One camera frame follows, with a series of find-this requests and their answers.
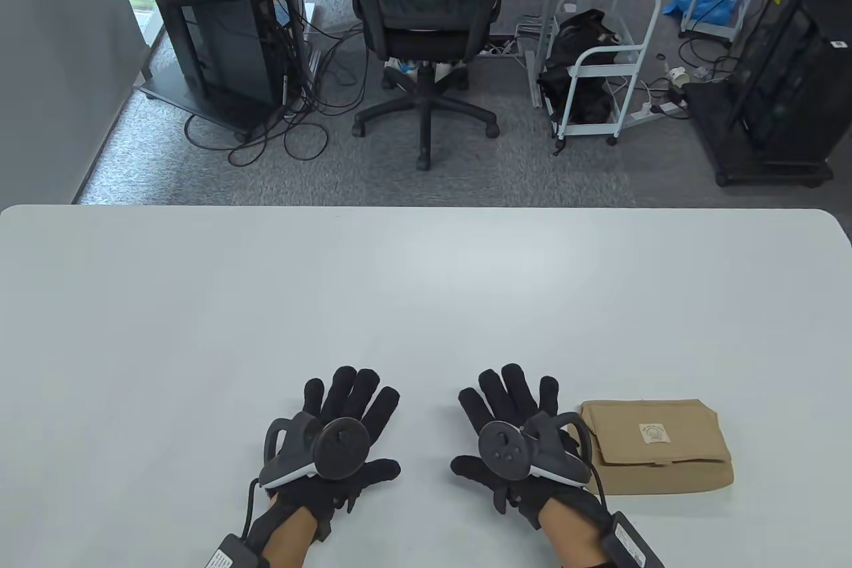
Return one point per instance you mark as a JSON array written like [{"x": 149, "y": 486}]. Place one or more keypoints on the person's right hand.
[{"x": 512, "y": 395}]

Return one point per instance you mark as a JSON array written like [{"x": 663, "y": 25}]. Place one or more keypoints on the person's left hand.
[{"x": 346, "y": 395}]

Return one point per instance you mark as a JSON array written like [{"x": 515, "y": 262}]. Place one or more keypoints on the beige fabric pen pouch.
[{"x": 665, "y": 455}]

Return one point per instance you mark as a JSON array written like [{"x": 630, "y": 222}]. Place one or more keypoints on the person's left forearm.
[{"x": 289, "y": 538}]

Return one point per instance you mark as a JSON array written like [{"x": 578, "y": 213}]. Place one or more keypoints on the dark grey left hand controller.
[{"x": 339, "y": 448}]

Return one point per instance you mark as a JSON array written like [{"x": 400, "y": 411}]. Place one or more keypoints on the dark grey hand controller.
[
  {"x": 502, "y": 448},
  {"x": 339, "y": 448}
]

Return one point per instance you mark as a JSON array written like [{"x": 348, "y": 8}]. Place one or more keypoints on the dark grey right hand controller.
[{"x": 502, "y": 448}]

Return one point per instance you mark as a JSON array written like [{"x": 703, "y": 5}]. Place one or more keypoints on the black labelled sensor box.
[
  {"x": 632, "y": 541},
  {"x": 233, "y": 555}
]

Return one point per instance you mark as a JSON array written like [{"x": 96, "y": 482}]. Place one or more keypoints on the white power strip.
[
  {"x": 499, "y": 50},
  {"x": 642, "y": 114}
]

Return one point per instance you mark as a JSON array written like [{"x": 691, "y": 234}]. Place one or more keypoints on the black wheeled platform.
[{"x": 725, "y": 142}]

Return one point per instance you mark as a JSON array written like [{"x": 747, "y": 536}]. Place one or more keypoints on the black backpack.
[{"x": 582, "y": 42}]

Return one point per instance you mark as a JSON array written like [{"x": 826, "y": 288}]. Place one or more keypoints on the white metal trolley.
[{"x": 636, "y": 55}]

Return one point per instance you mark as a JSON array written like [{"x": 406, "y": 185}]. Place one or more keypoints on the black computer tower cart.
[{"x": 226, "y": 42}]

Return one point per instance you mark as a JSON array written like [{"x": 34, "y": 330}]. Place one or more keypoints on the blue plastic bag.
[{"x": 702, "y": 2}]

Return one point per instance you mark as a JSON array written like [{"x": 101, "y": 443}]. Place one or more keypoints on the black equipment case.
[{"x": 799, "y": 62}]

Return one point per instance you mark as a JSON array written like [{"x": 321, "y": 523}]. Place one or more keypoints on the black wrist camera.
[{"x": 324, "y": 525}]

